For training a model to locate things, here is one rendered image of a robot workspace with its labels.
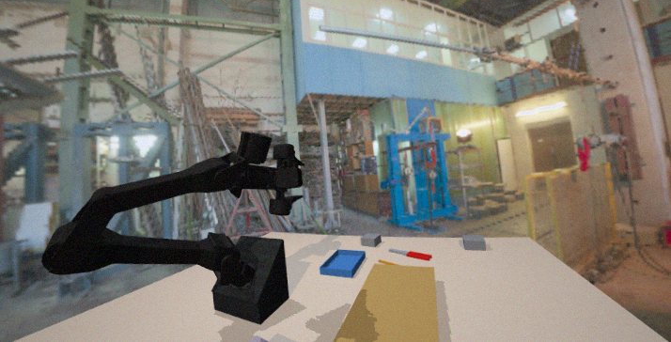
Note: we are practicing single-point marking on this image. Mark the tan panel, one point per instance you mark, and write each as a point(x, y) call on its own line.
point(395, 304)

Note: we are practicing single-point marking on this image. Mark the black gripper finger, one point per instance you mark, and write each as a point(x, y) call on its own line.
point(294, 198)
point(296, 160)

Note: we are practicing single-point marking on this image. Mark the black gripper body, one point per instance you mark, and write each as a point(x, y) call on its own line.
point(278, 205)

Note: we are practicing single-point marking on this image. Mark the blue rectangular tray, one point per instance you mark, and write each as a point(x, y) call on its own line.
point(343, 263)

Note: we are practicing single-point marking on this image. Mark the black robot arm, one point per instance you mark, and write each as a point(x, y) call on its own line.
point(85, 244)

